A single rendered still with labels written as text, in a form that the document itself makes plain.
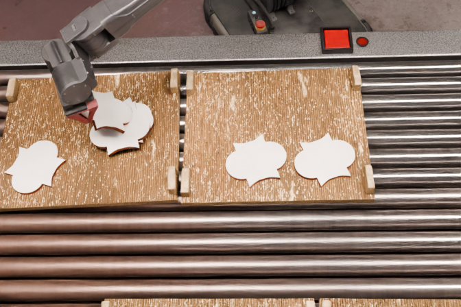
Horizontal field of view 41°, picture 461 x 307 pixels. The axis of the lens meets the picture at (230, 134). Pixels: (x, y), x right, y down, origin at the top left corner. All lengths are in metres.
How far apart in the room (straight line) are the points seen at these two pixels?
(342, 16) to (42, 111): 1.43
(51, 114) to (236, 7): 1.28
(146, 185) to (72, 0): 1.87
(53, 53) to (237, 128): 0.45
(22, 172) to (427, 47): 1.01
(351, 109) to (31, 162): 0.73
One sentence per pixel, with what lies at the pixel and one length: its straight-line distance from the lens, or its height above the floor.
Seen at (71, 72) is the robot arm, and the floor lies 1.24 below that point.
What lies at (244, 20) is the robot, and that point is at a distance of 2.56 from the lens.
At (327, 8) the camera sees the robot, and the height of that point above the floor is 0.24.
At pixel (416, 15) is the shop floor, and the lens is 2.97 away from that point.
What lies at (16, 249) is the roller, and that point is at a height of 0.91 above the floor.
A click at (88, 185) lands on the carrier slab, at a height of 0.94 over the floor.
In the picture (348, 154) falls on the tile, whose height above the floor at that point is 0.95.
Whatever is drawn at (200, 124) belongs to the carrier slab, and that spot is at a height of 0.94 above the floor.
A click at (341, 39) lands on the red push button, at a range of 1.59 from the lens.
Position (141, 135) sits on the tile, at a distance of 1.39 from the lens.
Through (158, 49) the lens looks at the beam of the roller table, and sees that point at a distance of 1.60.
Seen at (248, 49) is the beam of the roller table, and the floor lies 0.92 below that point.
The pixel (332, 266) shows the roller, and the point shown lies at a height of 0.92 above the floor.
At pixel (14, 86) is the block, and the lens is 1.57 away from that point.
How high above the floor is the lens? 2.12
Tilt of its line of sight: 58 degrees down
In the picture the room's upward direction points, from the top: 5 degrees counter-clockwise
